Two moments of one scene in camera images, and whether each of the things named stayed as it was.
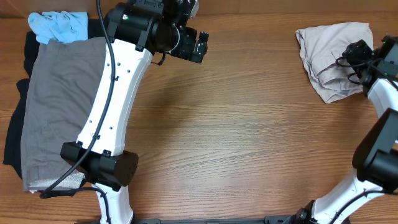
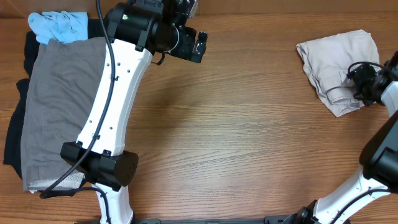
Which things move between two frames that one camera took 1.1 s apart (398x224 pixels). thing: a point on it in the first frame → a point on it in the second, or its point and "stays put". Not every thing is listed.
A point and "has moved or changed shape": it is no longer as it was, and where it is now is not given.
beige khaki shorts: [319, 46] has moved or changed shape
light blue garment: [63, 26] stays put
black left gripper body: [184, 48] stays put
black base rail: [269, 219] stays put
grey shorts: [64, 78] stays put
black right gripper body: [359, 57] → [363, 78]
